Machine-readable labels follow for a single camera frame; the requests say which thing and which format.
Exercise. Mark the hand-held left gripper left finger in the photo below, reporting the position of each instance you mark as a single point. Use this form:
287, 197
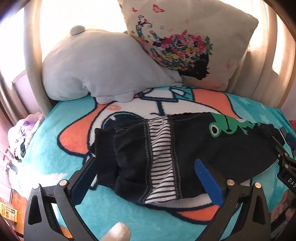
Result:
79, 185

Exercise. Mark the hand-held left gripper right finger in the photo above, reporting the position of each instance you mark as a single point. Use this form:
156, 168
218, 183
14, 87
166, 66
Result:
209, 183

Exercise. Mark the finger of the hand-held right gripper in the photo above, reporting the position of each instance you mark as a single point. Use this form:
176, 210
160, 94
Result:
289, 141

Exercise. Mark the black pants with striped lining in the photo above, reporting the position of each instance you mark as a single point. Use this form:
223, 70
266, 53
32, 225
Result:
185, 150

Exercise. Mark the person's left hand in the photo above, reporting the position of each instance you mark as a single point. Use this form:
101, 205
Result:
120, 233

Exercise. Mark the teal printed fleece blanket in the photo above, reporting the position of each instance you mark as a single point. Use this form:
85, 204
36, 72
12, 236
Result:
57, 160

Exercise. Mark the orange printed box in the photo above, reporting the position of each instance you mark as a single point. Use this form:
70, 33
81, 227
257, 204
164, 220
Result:
9, 209

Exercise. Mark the white and purple clothes pile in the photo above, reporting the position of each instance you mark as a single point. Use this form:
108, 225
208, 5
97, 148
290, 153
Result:
23, 134

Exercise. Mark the beige curtain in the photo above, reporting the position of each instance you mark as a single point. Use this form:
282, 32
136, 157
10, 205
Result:
261, 67

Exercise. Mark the grey plush pillow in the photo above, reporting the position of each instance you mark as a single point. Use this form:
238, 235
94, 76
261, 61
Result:
99, 64

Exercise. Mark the cream floral printed cushion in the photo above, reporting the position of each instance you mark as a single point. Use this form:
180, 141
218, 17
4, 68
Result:
192, 41

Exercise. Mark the beige padded bed rail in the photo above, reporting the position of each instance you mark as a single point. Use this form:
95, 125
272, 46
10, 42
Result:
34, 69

